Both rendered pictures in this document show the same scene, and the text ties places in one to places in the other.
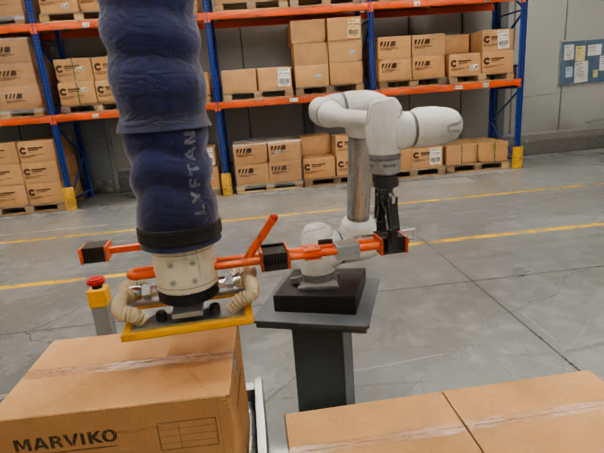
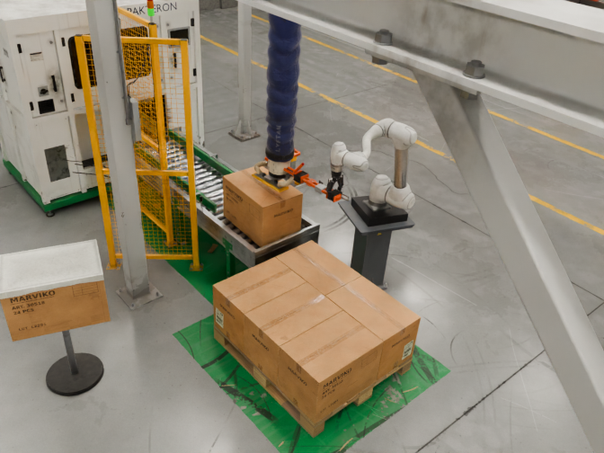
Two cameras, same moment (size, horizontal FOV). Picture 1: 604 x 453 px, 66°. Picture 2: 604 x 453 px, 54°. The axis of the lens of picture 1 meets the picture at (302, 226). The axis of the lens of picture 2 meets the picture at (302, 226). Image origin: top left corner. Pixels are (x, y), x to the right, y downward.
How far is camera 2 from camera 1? 370 cm
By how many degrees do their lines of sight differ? 51
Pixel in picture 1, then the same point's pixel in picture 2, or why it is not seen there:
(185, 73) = (279, 109)
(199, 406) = (257, 206)
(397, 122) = (335, 155)
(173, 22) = (279, 93)
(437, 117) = (350, 160)
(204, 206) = (279, 149)
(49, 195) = not seen: hidden behind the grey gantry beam
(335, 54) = not seen: outside the picture
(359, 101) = (394, 130)
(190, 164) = (277, 135)
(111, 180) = not seen: hidden behind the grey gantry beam
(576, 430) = (366, 314)
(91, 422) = (238, 192)
